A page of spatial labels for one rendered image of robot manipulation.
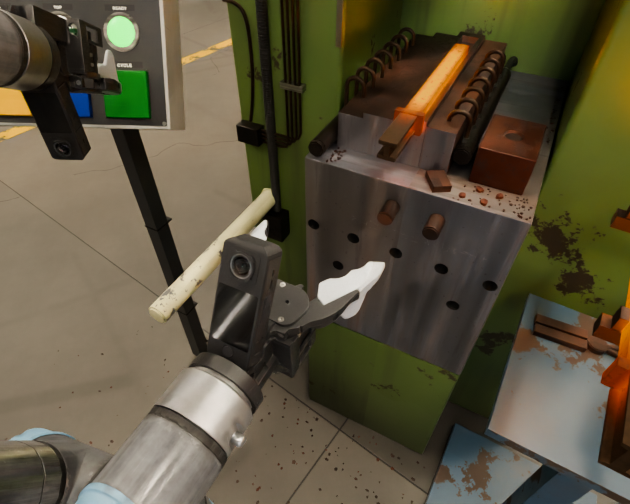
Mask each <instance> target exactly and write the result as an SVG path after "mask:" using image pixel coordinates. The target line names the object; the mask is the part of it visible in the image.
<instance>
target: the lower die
mask: <svg viewBox="0 0 630 504"><path fill-rule="evenodd" d="M462 35H465V36H471V37H477V38H478V40H477V41H476V43H475V44H474V45H473V47H472V48H471V50H470V51H469V53H468V54H467V55H466V57H465V58H464V60H463V61H462V63H461V64H460V65H459V67H458V68H457V70H456V71H455V73H454V74H453V76H452V77H451V78H450V80H449V81H448V83H447V84H446V86H445V87H444V88H443V90H442V91H441V93H440V94H439V96H438V97H437V98H436V100H435V101H434V103H433V104H432V106H431V107H430V108H429V110H428V111H427V113H426V114H425V119H424V124H423V129H422V133H421V135H420V136H416V135H413V136H412V138H411V139H410V141H409V142H408V144H407V145H406V146H405V148H404V149H403V151H402V152H401V154H400V155H399V157H398V158H397V159H396V161H395V162H399V163H403V164H406V165H410V166H414V167H417V168H421V169H424V170H444V171H445V173H446V174H447V173H448V171H449V169H450V167H451V165H452V163H453V155H452V154H453V152H454V150H455V148H456V146H457V144H458V143H459V141H460V139H461V137H462V135H463V133H464V131H465V130H466V126H467V122H468V121H467V118H466V117H465V116H464V115H461V114H457V115H455V116H454V117H453V118H452V121H447V117H448V115H449V114H450V112H452V111H453V110H455V109H454V106H455V104H456V102H457V101H458V100H459V99H461V98H462V97H461V95H462V92H463V91H464V90H465V89H466V88H467V87H468V83H469V81H470V80H471V79H472V78H473V76H474V73H475V72H476V70H477V69H478V68H479V66H480V63H481V62H482V61H483V60H484V58H485V55H486V54H487V53H488V52H489V51H490V50H493V49H499V50H502V51H503V52H504V53H505V50H506V47H507V43H502V42H496V41H490V40H485V35H479V34H473V33H467V32H460V33H459V34H458V35H457V36H455V35H449V34H443V33H437V32H436V33H435V35H434V36H433V37H432V36H427V35H421V34H416V39H415V45H414V46H411V40H412V39H411V40H410V41H409V47H408V53H404V47H405V46H404V47H403V48H402V49H401V59H400V61H396V59H397V54H396V55H395V56H394V57H393V68H392V69H388V67H389V62H388V63H387V64H386V65H385V74H384V78H380V71H381V70H380V71H379V72H378V73H377V74H376V84H375V87H374V88H372V87H371V80H370V81H369V82H368V83H367V84H366V97H365V98H362V97H361V91H362V89H361V90H360V91H359V92H358V93H357V94H356V95H355V96H354V97H353V98H352V99H351V100H350V101H349V102H348V103H347V104H346V105H345V106H344V107H343V108H342V109H341V110H340V111H339V114H338V137H337V146H341V147H344V148H348V149H351V150H355V151H359V152H362V153H366V154H370V155H373V156H377V153H378V152H379V151H380V149H381V148H382V147H383V145H381V144H378V141H379V139H380V137H381V136H382V135H383V134H384V132H385V131H386V130H387V129H388V127H389V126H390V125H391V123H392V122H393V119H394V112H395V109H396V108H397V107H402V108H405V107H406V106H407V105H408V104H409V102H410V101H411V100H412V99H413V97H414V96H415V95H416V93H417V92H418V91H419V90H420V88H421V87H422V86H423V85H424V83H425V82H426V81H427V79H428V78H429V77H430V76H431V74H432V73H433V72H434V70H435V69H436V68H437V67H438V65H439V64H440V63H441V62H442V60H443V59H444V58H445V56H446V55H447V54H448V53H449V51H450V50H451V49H452V48H453V46H454V45H455V44H456V43H457V42H458V41H459V39H460V38H461V37H462ZM459 109H464V110H466V111H468V112H469V113H470V114H471V115H472V117H473V113H474V106H473V105H472V104H471V103H469V102H464V103H462V104H461V105H460V107H459Z"/></svg>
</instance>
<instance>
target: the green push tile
mask: <svg viewBox="0 0 630 504"><path fill-rule="evenodd" d="M116 71H117V77H118V80H119V82H120V83H121V86H122V92H121V94H119V95H104V104H105V114H106V117H107V118H131V119H151V106H150V93H149V79H148V72H147V71H135V70H116Z"/></svg>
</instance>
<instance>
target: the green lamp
mask: <svg viewBox="0 0 630 504"><path fill-rule="evenodd" d="M107 33H108V36H109V39H110V40H111V42H112V43H113V44H115V45H116V46H119V47H126V46H128V45H130V44H131V43H132V42H133V40H134V36H135V31H134V27H133V25H132V23H131V22H130V21H129V20H128V19H126V18H124V17H115V18H113V19H112V20H111V21H110V22H109V24H108V28H107Z"/></svg>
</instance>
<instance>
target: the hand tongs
mask: <svg viewBox="0 0 630 504"><path fill-rule="evenodd" d="M532 334H533V335H535V336H538V337H541V338H544V339H546V340H549V341H552V342H555V343H558V344H561V345H564V346H567V347H569V348H572V349H575V350H578V351H581V352H585V351H586V350H587V349H588V350H589V351H591V352H592V353H594V354H598V355H601V354H604V353H606V354H608V355H610V356H612V357H614V358H617V357H618V352H619V346H617V345H612V344H607V342H606V341H605V340H602V339H600V338H597V337H595V336H590V337H589V338H588V330H585V329H582V328H579V327H576V326H573V325H570V324H567V323H564V322H561V321H558V320H555V319H552V318H549V317H546V316H543V315H540V314H536V316H535V319H534V327H533V332H532Z"/></svg>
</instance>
